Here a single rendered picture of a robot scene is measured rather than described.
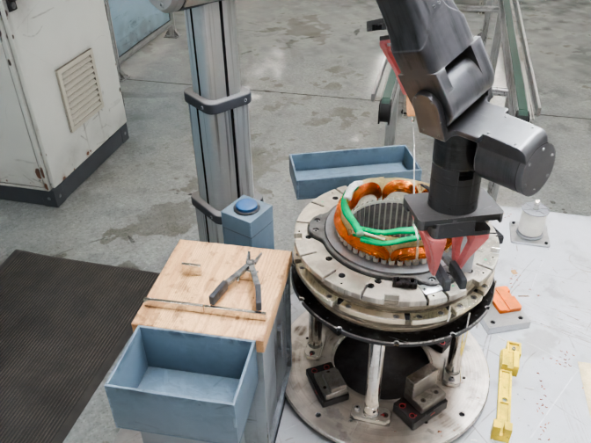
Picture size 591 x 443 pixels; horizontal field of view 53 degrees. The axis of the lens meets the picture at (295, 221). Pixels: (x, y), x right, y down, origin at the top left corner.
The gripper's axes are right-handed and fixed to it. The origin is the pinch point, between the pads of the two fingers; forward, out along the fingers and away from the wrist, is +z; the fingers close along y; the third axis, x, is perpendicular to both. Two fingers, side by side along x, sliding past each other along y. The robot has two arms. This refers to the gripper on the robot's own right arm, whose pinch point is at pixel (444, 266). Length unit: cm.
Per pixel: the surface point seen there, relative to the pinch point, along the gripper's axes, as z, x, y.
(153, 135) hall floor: 98, 290, -64
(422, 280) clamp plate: 7.0, 6.3, -0.1
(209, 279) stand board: 9.8, 16.1, -29.9
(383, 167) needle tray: 12, 51, 7
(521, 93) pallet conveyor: 32, 140, 86
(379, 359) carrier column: 21.8, 6.9, -5.4
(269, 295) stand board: 10.2, 11.1, -21.4
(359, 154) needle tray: 9, 53, 2
